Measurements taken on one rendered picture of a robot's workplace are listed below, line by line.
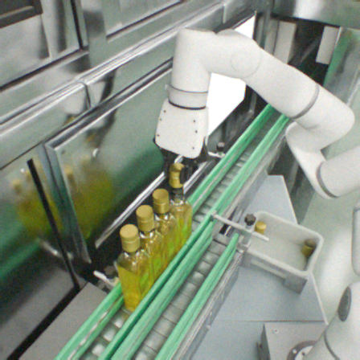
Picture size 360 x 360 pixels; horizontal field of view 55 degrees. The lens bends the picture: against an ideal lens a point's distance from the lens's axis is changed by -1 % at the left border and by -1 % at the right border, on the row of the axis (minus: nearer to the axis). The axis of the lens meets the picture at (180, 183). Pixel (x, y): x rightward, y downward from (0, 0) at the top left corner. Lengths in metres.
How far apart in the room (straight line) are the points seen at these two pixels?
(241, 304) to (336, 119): 0.58
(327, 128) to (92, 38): 0.48
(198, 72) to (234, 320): 0.68
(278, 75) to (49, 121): 0.45
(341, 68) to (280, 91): 0.84
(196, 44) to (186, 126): 0.15
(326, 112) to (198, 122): 0.26
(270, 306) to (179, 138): 0.59
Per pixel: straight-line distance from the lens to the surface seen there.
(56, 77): 0.64
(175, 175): 0.74
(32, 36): 0.62
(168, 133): 0.71
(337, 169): 0.80
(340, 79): 1.58
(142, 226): 0.72
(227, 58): 0.64
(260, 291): 1.10
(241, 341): 1.02
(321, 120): 0.75
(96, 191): 0.77
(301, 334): 0.94
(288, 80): 0.74
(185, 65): 0.65
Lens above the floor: 1.68
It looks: 43 degrees down
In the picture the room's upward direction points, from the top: straight up
